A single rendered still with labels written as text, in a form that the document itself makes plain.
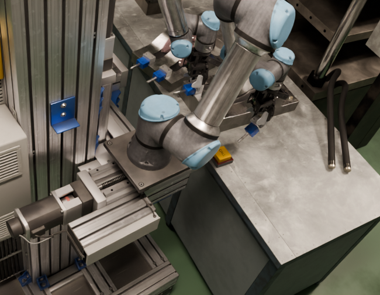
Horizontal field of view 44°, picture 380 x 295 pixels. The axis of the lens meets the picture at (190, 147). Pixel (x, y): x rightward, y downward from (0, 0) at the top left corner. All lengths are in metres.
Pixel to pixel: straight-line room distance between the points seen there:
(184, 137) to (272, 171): 0.72
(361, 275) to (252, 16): 1.98
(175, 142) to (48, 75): 0.40
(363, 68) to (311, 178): 0.98
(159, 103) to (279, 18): 0.43
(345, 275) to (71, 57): 2.09
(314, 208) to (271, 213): 0.19
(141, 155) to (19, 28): 0.57
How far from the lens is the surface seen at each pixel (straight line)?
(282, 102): 2.22
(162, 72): 2.14
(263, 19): 1.26
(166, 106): 1.40
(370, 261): 3.02
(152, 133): 1.40
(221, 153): 1.91
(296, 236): 1.84
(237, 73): 1.30
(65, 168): 1.61
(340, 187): 2.08
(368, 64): 2.90
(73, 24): 1.22
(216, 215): 2.12
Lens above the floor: 2.23
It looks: 47 degrees down
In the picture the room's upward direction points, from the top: 18 degrees clockwise
